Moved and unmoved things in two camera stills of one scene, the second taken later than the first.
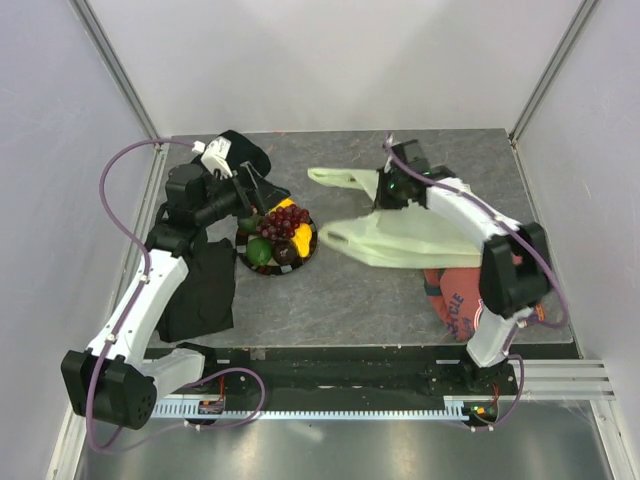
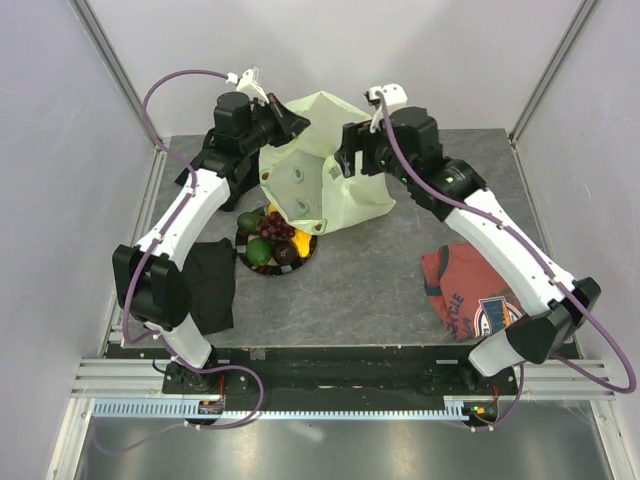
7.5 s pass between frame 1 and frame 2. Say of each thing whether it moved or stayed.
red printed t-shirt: stayed
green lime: stayed
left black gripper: moved
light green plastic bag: moved
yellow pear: stayed
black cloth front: stayed
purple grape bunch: stayed
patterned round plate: stayed
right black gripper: moved
